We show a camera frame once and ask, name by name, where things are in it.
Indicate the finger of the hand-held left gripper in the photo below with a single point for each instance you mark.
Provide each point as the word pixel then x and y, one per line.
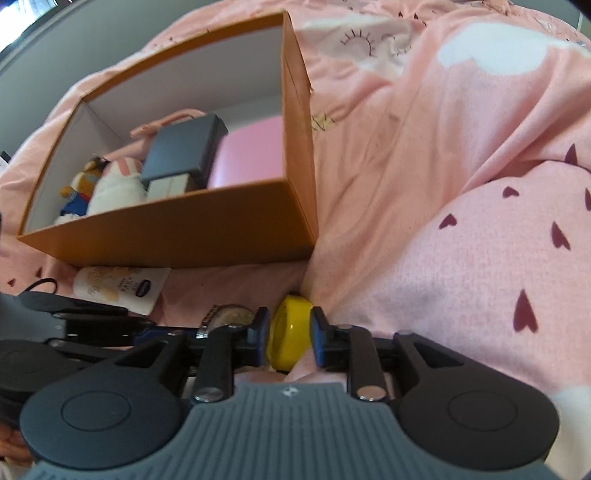
pixel 74 304
pixel 147 334

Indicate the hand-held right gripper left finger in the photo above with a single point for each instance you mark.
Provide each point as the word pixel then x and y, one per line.
pixel 264 332

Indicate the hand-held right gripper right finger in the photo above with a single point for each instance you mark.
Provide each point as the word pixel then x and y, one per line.
pixel 318 337

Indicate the yellow tape roll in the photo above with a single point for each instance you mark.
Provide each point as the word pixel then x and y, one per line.
pixel 286 332

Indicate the orange cardboard box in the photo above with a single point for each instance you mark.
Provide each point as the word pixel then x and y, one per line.
pixel 184 230

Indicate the pink leather notebook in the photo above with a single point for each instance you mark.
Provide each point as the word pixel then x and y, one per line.
pixel 247 152

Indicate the white hand cream tube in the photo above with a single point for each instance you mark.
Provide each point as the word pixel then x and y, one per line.
pixel 122 286

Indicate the orange plush toy blue tag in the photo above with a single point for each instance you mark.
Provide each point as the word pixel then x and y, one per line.
pixel 83 187

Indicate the pink striped white plush toy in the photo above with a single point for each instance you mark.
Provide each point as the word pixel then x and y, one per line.
pixel 117 187

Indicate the small white box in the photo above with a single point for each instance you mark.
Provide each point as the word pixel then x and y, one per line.
pixel 168 187

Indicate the dark grey box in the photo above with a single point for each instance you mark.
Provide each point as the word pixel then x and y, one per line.
pixel 184 150

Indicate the pink printed blanket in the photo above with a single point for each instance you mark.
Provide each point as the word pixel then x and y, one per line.
pixel 438 184

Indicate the framed wall picture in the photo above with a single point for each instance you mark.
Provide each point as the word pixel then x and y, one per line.
pixel 23 21

